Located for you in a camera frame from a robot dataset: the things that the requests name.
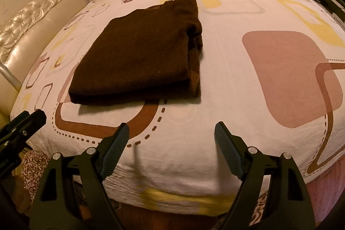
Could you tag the bed with patterned sheet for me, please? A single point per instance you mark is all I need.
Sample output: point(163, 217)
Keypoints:
point(242, 90)

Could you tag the grey metal pole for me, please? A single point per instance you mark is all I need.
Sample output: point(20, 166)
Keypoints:
point(10, 77)

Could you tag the cream tufted leather headboard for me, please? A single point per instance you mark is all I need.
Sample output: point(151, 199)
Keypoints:
point(40, 25)

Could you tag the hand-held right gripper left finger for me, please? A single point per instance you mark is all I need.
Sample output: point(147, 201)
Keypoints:
point(116, 149)

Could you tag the brown plaid sweater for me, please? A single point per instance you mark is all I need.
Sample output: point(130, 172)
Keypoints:
point(129, 57)

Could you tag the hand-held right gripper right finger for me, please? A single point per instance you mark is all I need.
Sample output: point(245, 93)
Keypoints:
point(229, 151)

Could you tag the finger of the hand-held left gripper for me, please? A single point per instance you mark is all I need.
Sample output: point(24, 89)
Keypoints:
point(29, 119)

